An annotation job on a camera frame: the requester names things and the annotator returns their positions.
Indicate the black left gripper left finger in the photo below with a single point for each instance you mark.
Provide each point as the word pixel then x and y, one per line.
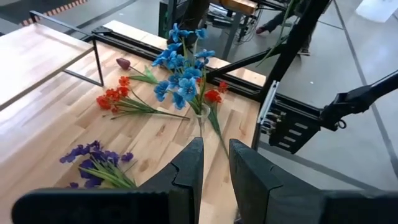
pixel 109 208

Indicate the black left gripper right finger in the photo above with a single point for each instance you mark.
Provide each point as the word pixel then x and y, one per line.
pixel 311 208

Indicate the purple artificial flower bunch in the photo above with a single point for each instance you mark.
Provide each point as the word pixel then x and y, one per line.
pixel 93 155

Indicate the blue artificial flower bunch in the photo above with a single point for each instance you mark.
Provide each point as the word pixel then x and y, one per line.
pixel 188 88

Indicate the red artificial flower bunch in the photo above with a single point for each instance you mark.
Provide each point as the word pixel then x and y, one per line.
pixel 213 96
pixel 112 95

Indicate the black control box with slots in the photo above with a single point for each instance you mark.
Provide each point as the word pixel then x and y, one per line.
pixel 292 133

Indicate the clear glass vase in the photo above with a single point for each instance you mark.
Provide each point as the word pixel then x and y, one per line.
pixel 206 112

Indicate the dark red artificial tulip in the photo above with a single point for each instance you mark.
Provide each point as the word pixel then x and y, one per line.
pixel 123 63

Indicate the white floor sheet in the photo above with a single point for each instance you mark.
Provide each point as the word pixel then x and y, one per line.
pixel 376 9

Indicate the wooden workbench with metal legs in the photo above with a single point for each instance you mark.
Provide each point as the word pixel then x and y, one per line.
pixel 239 4

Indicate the black mat with hazard stripes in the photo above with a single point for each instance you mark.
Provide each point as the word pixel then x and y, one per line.
pixel 18 9

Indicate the silver metal bracket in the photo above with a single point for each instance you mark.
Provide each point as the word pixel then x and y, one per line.
pixel 267 99

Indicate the black aluminium rig frame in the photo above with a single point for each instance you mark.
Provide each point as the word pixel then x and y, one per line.
pixel 289 53

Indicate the wooden shelf with black frame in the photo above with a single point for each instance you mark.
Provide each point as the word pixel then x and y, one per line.
pixel 37 53

